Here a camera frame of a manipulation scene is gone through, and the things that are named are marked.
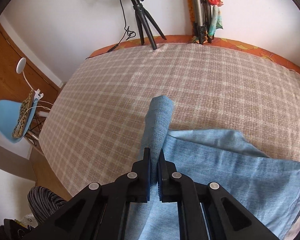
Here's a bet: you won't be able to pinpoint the light blue denim pants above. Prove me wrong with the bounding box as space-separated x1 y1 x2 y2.
125 95 300 239

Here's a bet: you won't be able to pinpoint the beige plaid bed blanket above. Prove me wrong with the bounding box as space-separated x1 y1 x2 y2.
39 43 300 195

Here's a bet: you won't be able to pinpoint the leopard print cloth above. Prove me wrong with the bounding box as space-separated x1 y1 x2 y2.
12 89 35 139

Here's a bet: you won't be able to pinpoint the light blue chair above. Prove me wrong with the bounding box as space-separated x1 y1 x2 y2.
0 100 38 144

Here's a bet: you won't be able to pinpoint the white clip desk lamp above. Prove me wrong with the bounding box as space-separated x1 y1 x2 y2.
15 56 44 100

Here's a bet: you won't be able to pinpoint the folded silver tripod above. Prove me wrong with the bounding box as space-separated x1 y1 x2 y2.
190 0 214 44

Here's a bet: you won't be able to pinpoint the black mini tripod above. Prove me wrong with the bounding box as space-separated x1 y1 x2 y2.
131 0 167 50

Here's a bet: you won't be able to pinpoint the colourful floral scarf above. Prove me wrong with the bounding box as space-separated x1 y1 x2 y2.
187 0 223 44

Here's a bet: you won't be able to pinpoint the white charger cable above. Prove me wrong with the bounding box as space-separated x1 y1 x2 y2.
14 100 53 131

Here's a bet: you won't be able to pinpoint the black ring light cable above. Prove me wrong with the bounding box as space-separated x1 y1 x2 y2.
84 0 137 60

